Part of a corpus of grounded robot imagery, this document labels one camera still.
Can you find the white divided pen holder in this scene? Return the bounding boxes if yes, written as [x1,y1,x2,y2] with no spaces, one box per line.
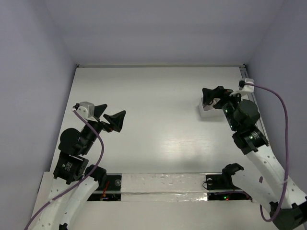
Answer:
[198,97,224,119]

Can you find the aluminium side rail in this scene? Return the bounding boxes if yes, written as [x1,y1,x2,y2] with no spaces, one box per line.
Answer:
[239,67,279,170]

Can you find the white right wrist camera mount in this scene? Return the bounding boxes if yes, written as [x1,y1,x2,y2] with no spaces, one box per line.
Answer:
[230,78,254,97]

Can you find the foil covered front rail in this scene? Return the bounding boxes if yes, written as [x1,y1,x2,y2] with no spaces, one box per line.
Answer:
[120,173,208,202]

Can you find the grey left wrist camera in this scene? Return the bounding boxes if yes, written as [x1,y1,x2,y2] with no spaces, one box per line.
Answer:
[72,102,94,120]

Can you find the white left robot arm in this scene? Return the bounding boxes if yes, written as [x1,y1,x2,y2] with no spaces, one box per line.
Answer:
[31,102,114,230]

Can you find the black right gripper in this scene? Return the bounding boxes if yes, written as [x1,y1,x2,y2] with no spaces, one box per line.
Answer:
[202,85,247,131]

